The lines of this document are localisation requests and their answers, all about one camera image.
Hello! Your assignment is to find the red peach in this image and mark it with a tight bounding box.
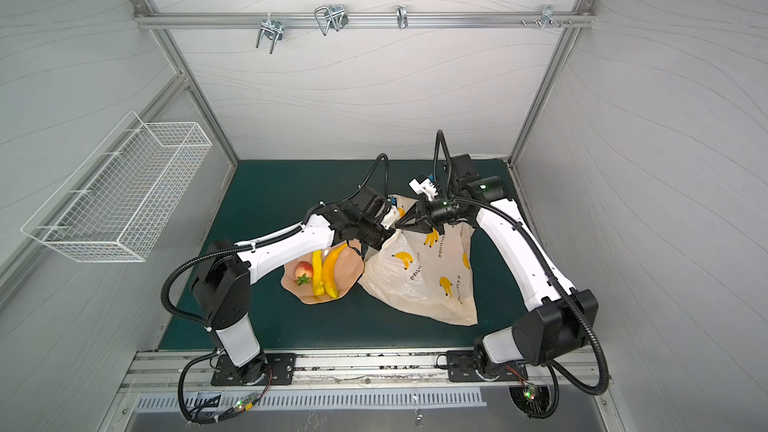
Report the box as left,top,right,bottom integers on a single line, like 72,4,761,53
293,261,314,286

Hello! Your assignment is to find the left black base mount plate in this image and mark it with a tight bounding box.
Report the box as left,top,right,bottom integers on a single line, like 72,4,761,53
211,353,296,387

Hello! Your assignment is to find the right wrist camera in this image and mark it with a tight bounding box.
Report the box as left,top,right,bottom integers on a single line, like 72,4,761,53
409,176,439,201

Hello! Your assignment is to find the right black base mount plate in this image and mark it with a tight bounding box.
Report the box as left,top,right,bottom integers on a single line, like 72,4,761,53
435,350,528,384

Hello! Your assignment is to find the pink wavy fruit plate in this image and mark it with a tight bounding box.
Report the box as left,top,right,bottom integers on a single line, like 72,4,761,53
281,240,365,305

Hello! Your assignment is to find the black base cable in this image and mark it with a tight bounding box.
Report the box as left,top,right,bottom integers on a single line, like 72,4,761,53
176,350,274,425
508,365,560,420

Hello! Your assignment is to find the metal bolt clamp right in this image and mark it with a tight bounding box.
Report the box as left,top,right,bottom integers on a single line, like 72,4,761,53
520,5,573,30

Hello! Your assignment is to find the right black base cable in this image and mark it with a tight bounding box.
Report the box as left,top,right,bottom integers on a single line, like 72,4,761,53
508,365,560,420

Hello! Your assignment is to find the metal u-bolt clamp middle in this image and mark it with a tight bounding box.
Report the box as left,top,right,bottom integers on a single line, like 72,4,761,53
314,4,349,36

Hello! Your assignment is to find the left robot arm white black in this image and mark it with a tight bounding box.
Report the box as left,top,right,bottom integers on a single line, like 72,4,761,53
160,188,400,385

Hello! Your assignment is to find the metal u-bolt clamp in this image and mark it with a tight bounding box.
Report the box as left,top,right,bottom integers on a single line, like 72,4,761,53
314,4,349,36
256,17,284,54

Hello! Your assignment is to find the left black base cable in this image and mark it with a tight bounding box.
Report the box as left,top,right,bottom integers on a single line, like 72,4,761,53
176,350,274,425

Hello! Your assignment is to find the cream banana print plastic bag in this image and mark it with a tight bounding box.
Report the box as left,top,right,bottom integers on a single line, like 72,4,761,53
359,223,478,326

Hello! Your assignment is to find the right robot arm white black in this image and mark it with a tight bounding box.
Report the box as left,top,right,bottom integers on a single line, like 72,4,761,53
396,175,609,396

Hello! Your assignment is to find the green table mat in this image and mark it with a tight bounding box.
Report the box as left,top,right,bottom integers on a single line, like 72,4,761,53
204,160,527,350

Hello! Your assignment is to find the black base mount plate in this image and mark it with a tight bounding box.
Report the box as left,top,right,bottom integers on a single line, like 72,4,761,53
211,353,296,387
435,350,528,384

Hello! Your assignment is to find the yellow banana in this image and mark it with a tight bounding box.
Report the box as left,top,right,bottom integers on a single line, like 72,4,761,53
322,244,348,299
311,250,325,297

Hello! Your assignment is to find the white wire basket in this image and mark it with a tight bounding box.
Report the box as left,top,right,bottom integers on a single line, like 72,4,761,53
21,112,212,263

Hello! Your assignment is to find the small metal bracket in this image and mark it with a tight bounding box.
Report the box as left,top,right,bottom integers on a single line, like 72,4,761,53
395,5,408,30

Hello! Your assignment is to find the aluminium crossbar rail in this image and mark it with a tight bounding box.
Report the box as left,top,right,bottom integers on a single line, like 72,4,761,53
134,9,597,30

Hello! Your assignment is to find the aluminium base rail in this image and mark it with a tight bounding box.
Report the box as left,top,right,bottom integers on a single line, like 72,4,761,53
119,344,614,394

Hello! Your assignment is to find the white vent grille strip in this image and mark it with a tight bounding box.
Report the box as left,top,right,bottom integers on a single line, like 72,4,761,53
134,387,487,413

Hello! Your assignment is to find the metal u-bolt clamp left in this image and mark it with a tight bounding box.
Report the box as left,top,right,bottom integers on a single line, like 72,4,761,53
256,17,284,54

